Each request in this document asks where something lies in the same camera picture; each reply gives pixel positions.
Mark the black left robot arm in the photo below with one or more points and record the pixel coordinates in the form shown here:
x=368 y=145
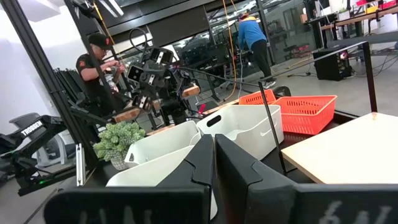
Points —
x=155 y=77

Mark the black computer tower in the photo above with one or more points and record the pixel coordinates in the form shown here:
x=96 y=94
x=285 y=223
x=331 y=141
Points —
x=329 y=67

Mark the white plastic storage bin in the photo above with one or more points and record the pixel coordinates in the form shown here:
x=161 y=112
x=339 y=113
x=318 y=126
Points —
x=161 y=143
x=146 y=174
x=242 y=124

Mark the person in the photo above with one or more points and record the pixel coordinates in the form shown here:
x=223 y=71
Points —
x=250 y=32
x=88 y=71

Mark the green faux plant in pot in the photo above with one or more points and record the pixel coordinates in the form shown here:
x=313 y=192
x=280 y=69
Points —
x=118 y=140

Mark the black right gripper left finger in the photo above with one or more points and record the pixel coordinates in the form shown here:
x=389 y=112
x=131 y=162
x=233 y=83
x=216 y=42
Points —
x=199 y=161

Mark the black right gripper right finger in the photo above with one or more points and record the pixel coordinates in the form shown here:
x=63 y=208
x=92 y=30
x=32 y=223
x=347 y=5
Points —
x=242 y=186

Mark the wooden workbench with black legs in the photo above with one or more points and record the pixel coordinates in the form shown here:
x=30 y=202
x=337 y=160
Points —
x=190 y=91

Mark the long wooden desk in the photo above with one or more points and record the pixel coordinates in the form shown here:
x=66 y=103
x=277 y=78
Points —
x=357 y=19

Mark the thick black frame post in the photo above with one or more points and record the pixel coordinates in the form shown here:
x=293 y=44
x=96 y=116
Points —
x=40 y=62

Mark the orange slotted plastic basket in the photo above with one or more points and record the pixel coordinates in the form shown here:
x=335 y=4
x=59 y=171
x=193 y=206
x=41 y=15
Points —
x=253 y=99
x=308 y=115

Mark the silver metal bracket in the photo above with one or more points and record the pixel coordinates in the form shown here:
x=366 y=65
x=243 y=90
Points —
x=80 y=165

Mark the small red object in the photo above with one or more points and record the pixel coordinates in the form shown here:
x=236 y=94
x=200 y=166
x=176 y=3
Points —
x=202 y=109

